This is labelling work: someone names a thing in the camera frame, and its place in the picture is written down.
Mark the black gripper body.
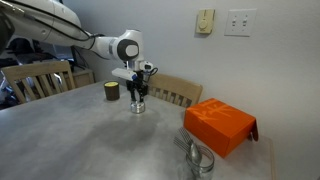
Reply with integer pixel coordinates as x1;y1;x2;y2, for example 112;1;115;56
127;69;149;91

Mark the dark brown candle cup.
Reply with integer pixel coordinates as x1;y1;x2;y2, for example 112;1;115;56
103;80;121;102

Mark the light wooden slat-back chair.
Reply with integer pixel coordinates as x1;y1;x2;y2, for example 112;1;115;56
146;72;204;108
0;59;76;104

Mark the small wooden cabinet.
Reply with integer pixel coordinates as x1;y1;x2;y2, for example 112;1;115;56
64;67;95;89

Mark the silver fork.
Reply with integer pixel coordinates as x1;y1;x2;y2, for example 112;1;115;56
173;136;191;154
178;127;194;146

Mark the black stand pole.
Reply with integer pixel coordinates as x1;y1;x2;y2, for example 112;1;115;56
69;45;78;71

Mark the silver spoon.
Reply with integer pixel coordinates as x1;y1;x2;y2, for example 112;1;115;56
188;141;203;168

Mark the orange cardboard box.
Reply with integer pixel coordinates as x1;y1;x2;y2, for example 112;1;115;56
183;97;259;158

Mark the clear glass jar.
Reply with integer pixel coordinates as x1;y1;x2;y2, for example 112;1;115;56
185;144;215;180

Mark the black bag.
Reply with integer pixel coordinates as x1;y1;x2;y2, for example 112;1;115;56
8;37;35;55

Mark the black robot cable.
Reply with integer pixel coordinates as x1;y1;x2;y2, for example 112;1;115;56
145;66;160;83

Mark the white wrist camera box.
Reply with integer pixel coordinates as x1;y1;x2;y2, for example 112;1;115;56
111;67;138;82

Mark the beige wall dial thermostat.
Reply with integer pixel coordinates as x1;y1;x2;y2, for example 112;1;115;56
195;8;216;35

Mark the white double light switch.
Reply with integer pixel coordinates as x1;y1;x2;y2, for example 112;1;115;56
224;8;258;38

